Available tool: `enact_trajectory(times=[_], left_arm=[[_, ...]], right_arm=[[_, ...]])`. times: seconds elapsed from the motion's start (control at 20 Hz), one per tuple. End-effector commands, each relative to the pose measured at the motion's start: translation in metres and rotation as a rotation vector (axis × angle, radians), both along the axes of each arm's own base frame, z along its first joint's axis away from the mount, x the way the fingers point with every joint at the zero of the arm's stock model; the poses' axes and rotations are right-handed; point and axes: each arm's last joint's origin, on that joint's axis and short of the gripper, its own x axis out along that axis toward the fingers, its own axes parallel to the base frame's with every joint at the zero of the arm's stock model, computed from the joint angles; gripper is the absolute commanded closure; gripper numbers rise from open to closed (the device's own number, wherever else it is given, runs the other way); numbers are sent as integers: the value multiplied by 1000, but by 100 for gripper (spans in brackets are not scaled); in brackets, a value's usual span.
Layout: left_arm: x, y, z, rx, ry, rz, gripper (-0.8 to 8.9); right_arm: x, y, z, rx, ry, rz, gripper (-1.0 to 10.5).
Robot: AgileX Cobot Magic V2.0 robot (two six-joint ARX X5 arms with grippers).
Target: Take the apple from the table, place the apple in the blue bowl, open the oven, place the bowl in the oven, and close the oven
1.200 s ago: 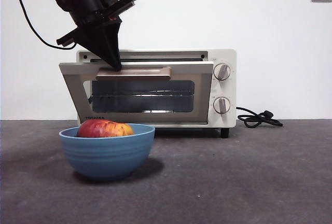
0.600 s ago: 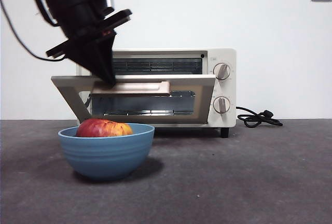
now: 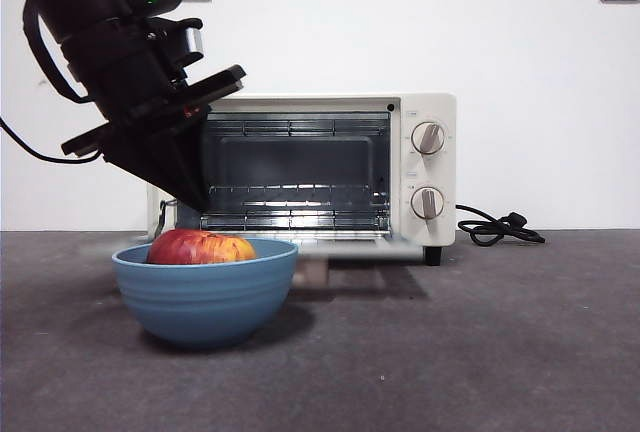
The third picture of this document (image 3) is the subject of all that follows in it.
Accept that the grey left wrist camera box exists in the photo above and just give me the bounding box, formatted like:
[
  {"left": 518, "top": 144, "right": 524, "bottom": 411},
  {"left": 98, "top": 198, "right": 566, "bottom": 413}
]
[{"left": 152, "top": 18, "right": 205, "bottom": 71}]

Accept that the cream oven knob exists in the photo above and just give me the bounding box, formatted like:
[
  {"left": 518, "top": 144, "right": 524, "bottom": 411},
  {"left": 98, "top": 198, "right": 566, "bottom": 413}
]
[
  {"left": 410, "top": 121, "right": 447, "bottom": 156},
  {"left": 410, "top": 185, "right": 445, "bottom": 220}
]

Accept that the metal wire oven rack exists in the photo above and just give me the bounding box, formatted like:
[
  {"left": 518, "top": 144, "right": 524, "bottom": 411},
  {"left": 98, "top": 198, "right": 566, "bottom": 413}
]
[{"left": 205, "top": 183, "right": 392, "bottom": 209}]

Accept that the blue ribbed bowl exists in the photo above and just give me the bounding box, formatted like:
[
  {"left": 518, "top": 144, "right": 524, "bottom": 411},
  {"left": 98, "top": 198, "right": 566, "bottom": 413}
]
[{"left": 111, "top": 237, "right": 300, "bottom": 351}]

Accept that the glass oven door with handle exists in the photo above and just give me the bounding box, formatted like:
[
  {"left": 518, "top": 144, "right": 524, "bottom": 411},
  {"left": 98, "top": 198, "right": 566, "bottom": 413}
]
[{"left": 79, "top": 235, "right": 426, "bottom": 289}]

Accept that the black oven power cable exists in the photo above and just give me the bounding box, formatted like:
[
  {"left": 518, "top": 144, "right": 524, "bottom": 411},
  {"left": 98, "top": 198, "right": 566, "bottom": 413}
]
[{"left": 455, "top": 204, "right": 547, "bottom": 247}]

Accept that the red yellow apple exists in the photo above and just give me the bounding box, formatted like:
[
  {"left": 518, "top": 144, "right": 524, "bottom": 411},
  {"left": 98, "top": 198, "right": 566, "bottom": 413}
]
[{"left": 146, "top": 229, "right": 257, "bottom": 266}]

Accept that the cream toaster oven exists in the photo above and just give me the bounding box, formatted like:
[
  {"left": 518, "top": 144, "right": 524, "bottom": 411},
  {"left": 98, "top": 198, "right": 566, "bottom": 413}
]
[{"left": 146, "top": 92, "right": 457, "bottom": 267}]

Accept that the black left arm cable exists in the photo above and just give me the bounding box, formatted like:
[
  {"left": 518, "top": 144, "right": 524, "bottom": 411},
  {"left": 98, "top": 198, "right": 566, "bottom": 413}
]
[{"left": 0, "top": 0, "right": 109, "bottom": 164}]

